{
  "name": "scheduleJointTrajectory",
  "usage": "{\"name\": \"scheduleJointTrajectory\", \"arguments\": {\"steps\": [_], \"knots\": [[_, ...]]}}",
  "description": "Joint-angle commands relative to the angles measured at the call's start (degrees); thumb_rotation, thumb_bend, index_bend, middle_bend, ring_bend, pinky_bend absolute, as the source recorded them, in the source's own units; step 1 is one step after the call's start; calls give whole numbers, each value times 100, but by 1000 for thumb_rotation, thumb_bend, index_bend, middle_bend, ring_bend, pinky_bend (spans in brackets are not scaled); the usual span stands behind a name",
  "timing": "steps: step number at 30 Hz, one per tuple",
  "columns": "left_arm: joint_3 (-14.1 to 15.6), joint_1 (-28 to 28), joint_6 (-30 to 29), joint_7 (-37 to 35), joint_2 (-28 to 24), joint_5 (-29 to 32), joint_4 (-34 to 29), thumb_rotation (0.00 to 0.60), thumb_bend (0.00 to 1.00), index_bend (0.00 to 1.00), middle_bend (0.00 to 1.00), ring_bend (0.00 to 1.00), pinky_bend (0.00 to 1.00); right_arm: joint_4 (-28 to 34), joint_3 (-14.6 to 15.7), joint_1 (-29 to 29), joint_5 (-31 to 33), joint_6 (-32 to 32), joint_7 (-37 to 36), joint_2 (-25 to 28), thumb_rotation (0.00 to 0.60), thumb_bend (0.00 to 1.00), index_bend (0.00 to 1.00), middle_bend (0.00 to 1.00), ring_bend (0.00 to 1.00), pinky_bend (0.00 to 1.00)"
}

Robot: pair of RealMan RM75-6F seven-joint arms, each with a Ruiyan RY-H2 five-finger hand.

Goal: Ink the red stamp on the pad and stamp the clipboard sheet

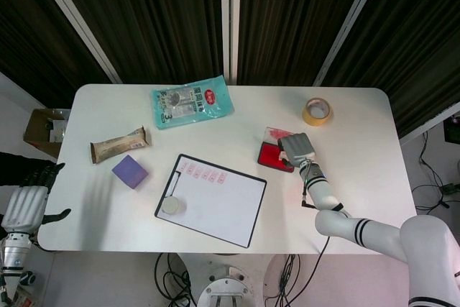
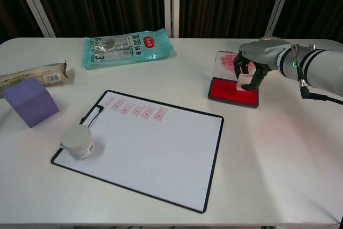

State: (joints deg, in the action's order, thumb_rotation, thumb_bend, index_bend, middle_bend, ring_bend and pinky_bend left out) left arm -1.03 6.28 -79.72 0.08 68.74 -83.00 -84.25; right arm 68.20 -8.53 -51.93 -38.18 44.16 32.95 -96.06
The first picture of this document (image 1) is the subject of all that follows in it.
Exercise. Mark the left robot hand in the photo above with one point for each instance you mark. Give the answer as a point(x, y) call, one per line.
point(25, 210)

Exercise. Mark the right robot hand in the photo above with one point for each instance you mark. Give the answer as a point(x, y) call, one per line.
point(297, 149)

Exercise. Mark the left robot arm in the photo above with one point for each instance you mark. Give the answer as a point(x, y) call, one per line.
point(14, 253)

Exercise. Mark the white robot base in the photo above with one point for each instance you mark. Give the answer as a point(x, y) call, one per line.
point(226, 285)

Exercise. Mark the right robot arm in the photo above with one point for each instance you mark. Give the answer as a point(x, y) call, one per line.
point(359, 229)

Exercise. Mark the red ink pad case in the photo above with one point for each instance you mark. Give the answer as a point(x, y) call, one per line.
point(267, 154)

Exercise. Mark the yellow tape roll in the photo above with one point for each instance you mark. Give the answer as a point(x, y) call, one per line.
point(309, 118)

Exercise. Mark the open cardboard box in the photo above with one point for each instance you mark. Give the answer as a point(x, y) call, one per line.
point(36, 127)

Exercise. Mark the colourful floor package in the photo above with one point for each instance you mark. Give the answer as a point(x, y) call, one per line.
point(25, 298)

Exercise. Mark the white paper sheet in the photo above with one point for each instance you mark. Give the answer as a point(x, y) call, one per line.
point(215, 206)

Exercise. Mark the black-rimmed clipboard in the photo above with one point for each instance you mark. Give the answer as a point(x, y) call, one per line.
point(247, 246)

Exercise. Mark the brown snack wrapper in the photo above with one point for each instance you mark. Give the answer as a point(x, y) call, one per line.
point(115, 146)

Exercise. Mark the purple box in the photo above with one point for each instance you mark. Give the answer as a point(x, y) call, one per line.
point(129, 172)

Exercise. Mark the teal cloth package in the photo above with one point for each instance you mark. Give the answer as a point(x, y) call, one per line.
point(190, 102)

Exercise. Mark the dark pleated curtain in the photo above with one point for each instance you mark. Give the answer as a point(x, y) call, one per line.
point(294, 16)
point(28, 34)
point(413, 34)
point(151, 16)

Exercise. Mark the small white jar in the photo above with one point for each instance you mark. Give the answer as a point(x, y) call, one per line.
point(171, 205)

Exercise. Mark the black box device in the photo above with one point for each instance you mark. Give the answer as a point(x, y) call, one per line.
point(452, 131)

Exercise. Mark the white frame rail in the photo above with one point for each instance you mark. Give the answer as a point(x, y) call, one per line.
point(427, 125)

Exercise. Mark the white frame post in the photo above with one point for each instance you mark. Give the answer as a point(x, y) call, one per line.
point(350, 24)
point(72, 12)
point(230, 16)

